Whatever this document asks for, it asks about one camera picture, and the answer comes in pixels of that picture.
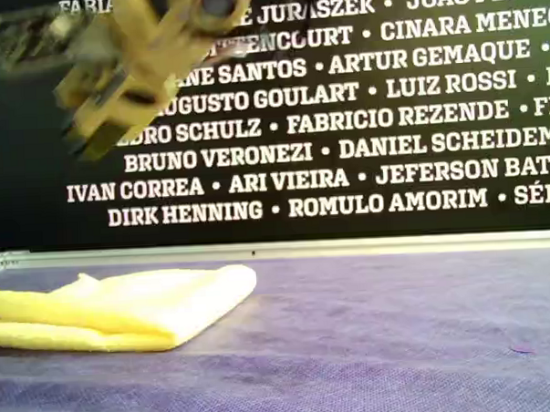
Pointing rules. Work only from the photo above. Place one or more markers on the black banner with white names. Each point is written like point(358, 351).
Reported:
point(28, 203)

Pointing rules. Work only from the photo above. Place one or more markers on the yellow microfibre cloth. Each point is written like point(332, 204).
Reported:
point(124, 313)

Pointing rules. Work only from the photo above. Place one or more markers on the right gripper body yellow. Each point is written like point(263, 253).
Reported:
point(171, 32)

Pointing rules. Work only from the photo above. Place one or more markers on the purple nonwoven table cover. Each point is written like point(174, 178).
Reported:
point(355, 371)

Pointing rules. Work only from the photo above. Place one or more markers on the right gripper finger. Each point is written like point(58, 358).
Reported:
point(116, 117)
point(92, 86)

